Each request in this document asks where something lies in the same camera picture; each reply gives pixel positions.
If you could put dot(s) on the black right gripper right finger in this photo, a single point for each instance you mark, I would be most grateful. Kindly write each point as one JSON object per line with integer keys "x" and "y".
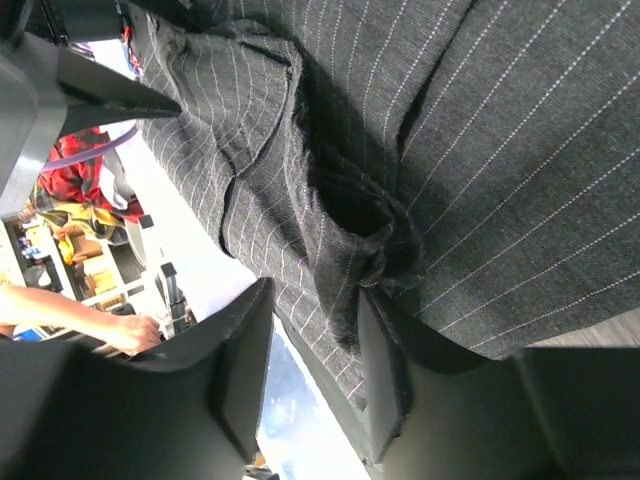
{"x": 440, "y": 411}

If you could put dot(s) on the bare human hand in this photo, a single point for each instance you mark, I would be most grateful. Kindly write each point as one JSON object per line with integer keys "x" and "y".
{"x": 133, "y": 334}

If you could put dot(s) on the bare human forearm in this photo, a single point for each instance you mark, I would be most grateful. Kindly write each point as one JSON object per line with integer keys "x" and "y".
{"x": 24, "y": 306}

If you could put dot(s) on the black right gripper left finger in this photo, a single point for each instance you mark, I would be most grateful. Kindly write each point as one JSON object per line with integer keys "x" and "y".
{"x": 188, "y": 408}

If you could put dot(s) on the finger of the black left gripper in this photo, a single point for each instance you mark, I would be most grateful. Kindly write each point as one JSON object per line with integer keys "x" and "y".
{"x": 97, "y": 95}

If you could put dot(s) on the red and yellow clothing pile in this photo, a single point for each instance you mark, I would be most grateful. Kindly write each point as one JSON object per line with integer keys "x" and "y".
{"x": 84, "y": 190}

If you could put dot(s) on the black pinstripe long sleeve shirt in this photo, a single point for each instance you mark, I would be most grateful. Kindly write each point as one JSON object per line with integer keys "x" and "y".
{"x": 478, "y": 161}

